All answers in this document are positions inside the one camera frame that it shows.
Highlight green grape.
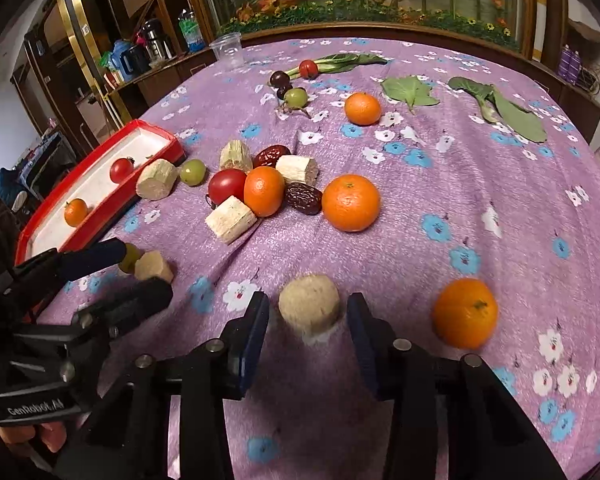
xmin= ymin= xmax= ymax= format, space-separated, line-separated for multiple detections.
xmin=118 ymin=243 xmax=144 ymax=274
xmin=284 ymin=88 xmax=309 ymax=110
xmin=180 ymin=159 xmax=207 ymax=186

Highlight orange mandarin with leaf stem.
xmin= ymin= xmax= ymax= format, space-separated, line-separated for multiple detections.
xmin=64 ymin=198 xmax=90 ymax=228

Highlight small red cherry tomato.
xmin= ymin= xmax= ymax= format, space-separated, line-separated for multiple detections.
xmin=109 ymin=157 xmax=134 ymax=184

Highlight left hand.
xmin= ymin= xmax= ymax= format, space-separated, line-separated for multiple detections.
xmin=0 ymin=422 xmax=67 ymax=453

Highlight sugarcane piece front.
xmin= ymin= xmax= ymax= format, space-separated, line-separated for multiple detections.
xmin=204 ymin=196 xmax=257 ymax=245

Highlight red rimmed white tray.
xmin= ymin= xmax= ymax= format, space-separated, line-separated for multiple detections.
xmin=15 ymin=119 xmax=184 ymax=264

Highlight large red tomato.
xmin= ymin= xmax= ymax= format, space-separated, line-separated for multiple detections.
xmin=208 ymin=168 xmax=247 ymax=206

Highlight purple floral tablecloth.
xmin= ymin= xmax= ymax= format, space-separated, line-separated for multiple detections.
xmin=98 ymin=42 xmax=600 ymax=479

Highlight dark jujube date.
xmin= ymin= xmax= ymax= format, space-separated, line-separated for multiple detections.
xmin=285 ymin=182 xmax=323 ymax=216

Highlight red jujube date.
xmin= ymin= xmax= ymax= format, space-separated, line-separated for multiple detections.
xmin=252 ymin=144 xmax=291 ymax=167

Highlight black kettle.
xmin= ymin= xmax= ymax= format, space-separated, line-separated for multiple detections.
xmin=120 ymin=44 xmax=150 ymax=78

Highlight blue jug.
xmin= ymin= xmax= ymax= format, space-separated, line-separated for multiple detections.
xmin=110 ymin=39 xmax=133 ymax=81

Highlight steel thermos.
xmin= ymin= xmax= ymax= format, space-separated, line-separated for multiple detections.
xmin=142 ymin=18 xmax=174 ymax=66

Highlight dark purple grape small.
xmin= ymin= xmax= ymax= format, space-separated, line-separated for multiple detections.
xmin=276 ymin=84 xmax=292 ymax=101

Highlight dark purple grape large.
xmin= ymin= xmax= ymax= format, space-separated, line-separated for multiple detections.
xmin=268 ymin=70 xmax=290 ymax=89

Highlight clear plastic cup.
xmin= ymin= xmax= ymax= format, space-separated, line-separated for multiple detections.
xmin=210 ymin=32 xmax=245 ymax=70

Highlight green leaf right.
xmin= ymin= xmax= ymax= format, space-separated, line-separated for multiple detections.
xmin=448 ymin=76 xmax=547 ymax=143

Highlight green leaf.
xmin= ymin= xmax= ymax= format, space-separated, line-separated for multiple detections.
xmin=380 ymin=76 xmax=439 ymax=114
xmin=448 ymin=76 xmax=547 ymax=143

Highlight green plastic bottle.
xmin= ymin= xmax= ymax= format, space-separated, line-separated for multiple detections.
xmin=178 ymin=9 xmax=206 ymax=52

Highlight green leaf middle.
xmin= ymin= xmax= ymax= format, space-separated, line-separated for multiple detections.
xmin=380 ymin=76 xmax=439 ymax=114

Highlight far red cherry tomato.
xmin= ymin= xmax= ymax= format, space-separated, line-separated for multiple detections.
xmin=298 ymin=60 xmax=320 ymax=80

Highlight bok choy leaf far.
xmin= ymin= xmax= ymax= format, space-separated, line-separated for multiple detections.
xmin=286 ymin=53 xmax=389 ymax=79

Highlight purple spray cans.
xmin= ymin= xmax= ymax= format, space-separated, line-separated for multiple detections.
xmin=557 ymin=44 xmax=581 ymax=86

